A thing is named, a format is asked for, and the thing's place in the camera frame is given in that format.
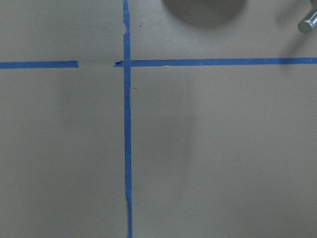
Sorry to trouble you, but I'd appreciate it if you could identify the metal ice scoop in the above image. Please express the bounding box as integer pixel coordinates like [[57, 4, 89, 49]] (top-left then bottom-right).
[[298, 7, 317, 34]]

